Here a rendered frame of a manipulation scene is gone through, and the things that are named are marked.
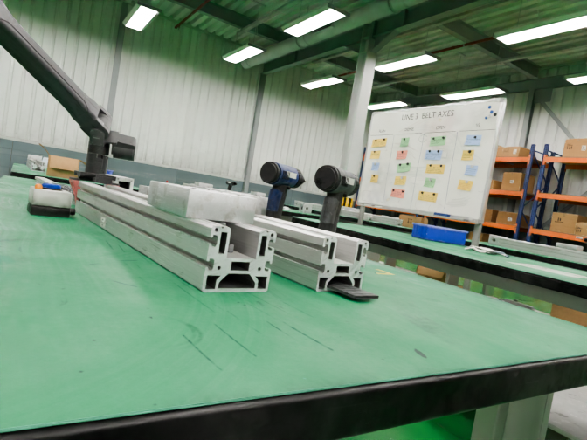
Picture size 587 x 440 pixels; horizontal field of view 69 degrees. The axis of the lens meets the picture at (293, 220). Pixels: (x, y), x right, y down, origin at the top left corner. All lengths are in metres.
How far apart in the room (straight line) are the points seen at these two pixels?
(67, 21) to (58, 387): 12.58
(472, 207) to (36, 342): 3.53
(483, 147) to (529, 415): 3.10
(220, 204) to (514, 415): 0.54
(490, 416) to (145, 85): 12.44
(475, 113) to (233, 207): 3.40
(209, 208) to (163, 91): 12.34
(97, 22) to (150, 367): 12.62
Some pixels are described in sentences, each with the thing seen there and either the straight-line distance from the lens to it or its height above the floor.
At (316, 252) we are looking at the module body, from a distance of 0.66.
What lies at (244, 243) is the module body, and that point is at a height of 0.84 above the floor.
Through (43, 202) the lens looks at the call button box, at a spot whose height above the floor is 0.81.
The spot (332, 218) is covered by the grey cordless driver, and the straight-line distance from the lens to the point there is 0.96.
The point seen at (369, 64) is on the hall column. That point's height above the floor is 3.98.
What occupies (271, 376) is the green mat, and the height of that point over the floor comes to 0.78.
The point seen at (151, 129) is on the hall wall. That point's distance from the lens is 12.70.
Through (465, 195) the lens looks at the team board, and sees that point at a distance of 3.78.
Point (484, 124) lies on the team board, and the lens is 3.83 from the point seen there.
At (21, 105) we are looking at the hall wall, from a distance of 12.39.
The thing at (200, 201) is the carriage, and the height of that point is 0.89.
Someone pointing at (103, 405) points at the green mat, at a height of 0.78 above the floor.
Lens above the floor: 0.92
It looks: 3 degrees down
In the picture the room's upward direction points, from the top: 9 degrees clockwise
